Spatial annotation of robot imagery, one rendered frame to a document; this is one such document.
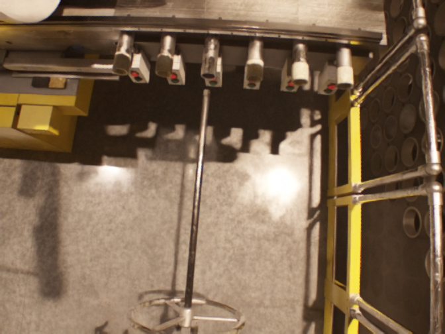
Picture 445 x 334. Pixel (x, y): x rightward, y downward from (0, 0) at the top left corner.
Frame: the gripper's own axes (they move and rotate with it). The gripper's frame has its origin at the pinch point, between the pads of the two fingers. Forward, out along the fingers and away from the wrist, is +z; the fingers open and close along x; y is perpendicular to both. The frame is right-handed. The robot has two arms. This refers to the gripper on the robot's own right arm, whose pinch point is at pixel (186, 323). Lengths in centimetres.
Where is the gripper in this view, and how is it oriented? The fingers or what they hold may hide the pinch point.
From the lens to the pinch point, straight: 108.2
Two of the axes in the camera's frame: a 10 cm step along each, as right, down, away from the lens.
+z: 0.7, -9.8, 1.9
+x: 8.9, -0.2, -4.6
